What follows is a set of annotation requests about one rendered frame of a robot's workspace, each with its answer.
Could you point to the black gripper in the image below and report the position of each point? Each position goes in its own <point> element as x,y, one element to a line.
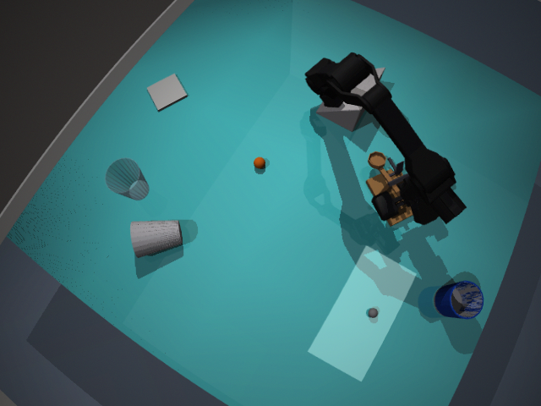
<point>386,206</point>

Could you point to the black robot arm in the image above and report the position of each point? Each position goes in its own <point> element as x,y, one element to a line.
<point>431,175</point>

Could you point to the orange ball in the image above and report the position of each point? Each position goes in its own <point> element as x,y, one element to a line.
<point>259,162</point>

